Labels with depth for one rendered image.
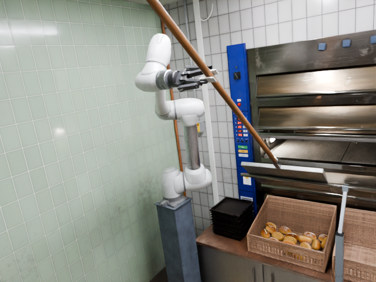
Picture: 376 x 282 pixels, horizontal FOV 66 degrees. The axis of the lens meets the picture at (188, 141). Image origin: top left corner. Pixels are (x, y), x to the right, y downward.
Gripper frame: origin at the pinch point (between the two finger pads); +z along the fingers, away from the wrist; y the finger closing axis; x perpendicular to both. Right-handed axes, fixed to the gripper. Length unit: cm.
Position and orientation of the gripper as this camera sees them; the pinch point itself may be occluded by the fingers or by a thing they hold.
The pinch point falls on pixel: (208, 75)
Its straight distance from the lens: 123.9
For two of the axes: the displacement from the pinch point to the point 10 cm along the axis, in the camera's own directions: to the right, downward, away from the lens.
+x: -5.1, -4.4, -7.4
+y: -3.0, 9.0, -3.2
